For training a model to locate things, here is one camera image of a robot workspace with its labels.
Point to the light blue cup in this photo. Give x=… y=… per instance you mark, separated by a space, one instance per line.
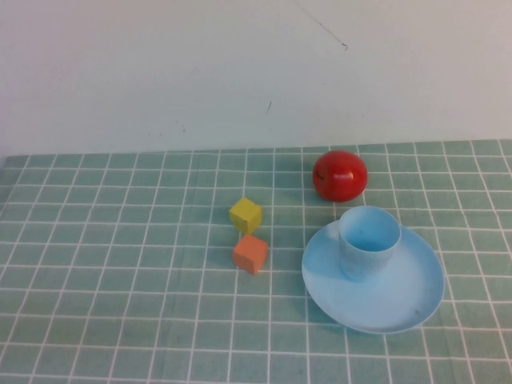
x=364 y=262

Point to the light blue plate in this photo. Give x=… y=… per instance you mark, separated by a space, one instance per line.
x=392 y=300

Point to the yellow cube block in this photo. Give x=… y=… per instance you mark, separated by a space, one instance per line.
x=245 y=214

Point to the green checked tablecloth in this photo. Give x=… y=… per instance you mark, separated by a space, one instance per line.
x=120 y=240

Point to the red apple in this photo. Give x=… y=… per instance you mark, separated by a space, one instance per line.
x=340 y=176

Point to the orange cube block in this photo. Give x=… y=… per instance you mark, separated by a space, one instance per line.
x=250 y=253

